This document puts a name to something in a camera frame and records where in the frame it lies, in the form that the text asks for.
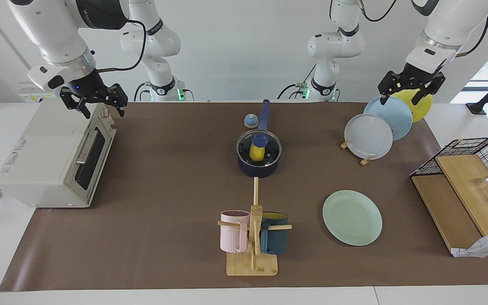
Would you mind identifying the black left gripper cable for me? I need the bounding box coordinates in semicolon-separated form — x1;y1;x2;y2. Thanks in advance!
356;0;488;58

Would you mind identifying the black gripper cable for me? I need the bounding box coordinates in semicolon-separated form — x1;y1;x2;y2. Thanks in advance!
97;19;148;73
356;0;488;58

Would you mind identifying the dark blue saucepan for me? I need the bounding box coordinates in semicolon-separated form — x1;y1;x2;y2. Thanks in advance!
236;99;283;178

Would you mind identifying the mint green plate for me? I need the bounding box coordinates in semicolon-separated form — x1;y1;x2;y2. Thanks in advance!
322;189;383;247

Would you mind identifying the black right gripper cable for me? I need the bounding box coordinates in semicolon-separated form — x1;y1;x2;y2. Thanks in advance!
97;19;148;73

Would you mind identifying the light wooden shelf board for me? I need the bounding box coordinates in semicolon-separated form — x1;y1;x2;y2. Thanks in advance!
435;154;488;238

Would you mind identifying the brown table mat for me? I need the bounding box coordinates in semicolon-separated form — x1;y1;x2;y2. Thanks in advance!
0;102;488;292

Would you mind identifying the light blue plate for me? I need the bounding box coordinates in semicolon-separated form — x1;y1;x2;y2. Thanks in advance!
363;97;413;141

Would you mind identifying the white wall socket box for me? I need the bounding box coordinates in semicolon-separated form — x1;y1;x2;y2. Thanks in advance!
19;83;56;103

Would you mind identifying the grey plate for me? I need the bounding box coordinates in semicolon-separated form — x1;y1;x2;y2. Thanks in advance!
344;114;394;160

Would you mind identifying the wooden plate rack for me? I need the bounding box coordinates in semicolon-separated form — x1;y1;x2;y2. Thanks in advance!
340;138;375;166

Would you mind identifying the beige toaster oven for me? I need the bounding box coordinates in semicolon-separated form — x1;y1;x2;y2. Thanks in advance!
0;102;117;208

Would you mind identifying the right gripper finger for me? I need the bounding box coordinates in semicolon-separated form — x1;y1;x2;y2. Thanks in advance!
60;87;91;119
100;83;128;117

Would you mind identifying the dark teal mug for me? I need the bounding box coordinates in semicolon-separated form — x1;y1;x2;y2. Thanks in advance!
260;211;289;255

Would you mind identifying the black arm base cable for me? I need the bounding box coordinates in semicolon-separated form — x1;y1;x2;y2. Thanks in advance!
133;81;153;102
277;64;317;100

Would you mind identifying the glass lid blue knob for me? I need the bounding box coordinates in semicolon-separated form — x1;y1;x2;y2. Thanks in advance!
236;130;283;166

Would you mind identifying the yellow plate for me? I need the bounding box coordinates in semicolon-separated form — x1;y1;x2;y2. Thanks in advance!
390;88;433;123

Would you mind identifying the wooden mug tree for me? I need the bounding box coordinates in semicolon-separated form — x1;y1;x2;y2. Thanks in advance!
217;177;292;277

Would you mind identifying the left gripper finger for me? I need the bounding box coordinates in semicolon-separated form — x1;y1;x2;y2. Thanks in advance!
411;73;446;106
377;71;403;105

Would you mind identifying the pink ribbed mug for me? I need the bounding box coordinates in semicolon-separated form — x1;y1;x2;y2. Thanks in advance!
220;210;251;253

